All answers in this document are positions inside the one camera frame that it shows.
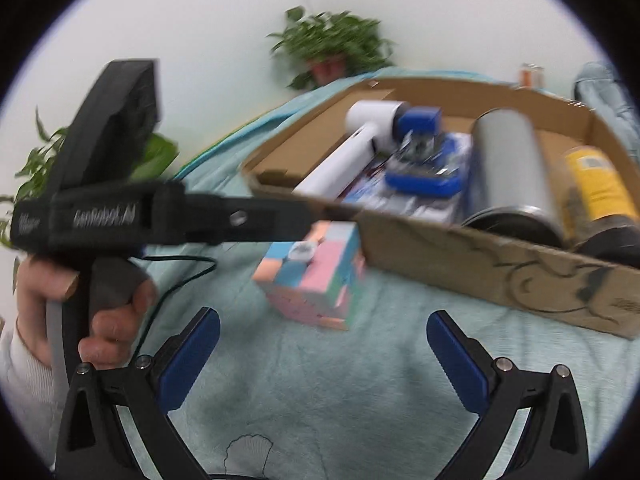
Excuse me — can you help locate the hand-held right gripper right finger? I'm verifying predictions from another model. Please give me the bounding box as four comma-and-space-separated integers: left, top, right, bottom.
426, 310, 590, 480

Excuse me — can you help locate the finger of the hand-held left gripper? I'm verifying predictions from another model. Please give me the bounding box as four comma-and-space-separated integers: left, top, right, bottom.
182, 192, 361, 247

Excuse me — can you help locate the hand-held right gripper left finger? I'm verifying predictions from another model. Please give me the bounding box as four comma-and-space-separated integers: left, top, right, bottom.
55, 307, 222, 480

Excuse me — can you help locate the pastel puzzle cube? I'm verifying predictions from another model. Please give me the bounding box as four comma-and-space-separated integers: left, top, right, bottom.
251, 220, 366, 332

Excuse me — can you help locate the white plastic bottle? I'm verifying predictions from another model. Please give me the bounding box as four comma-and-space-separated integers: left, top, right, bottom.
291, 127, 381, 201

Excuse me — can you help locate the brown cardboard box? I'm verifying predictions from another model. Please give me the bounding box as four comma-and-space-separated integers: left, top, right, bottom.
241, 77, 640, 339

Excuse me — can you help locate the colourful cartoon board game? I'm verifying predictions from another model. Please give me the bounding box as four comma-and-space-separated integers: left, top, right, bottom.
340, 132, 473, 226

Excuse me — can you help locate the blue stapler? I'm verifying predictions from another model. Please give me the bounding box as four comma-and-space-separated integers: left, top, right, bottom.
382, 106, 463, 200

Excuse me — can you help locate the silver metal can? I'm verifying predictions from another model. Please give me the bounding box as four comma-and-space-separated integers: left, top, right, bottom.
460, 110, 566, 248

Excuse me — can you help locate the yellow label jar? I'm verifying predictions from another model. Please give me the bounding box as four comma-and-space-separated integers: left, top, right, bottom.
555, 146, 640, 268

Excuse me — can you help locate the person's left forearm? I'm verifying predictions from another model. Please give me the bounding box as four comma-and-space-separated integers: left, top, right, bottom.
0, 327, 68, 461

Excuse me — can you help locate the person's left hand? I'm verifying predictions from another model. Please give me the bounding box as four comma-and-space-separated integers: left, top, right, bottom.
15, 255, 158, 368

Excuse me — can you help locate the large leafy green plant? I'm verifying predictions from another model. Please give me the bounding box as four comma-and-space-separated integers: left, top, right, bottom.
0, 107, 180, 248

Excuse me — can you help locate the small potted green plant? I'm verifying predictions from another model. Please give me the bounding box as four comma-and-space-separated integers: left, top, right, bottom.
267, 6, 396, 92

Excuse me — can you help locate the orange drink can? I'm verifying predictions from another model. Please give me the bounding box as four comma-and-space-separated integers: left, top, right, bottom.
517, 63, 545, 88

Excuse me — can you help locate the light blue puffy jacket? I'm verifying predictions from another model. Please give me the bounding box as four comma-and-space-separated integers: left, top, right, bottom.
574, 61, 640, 151

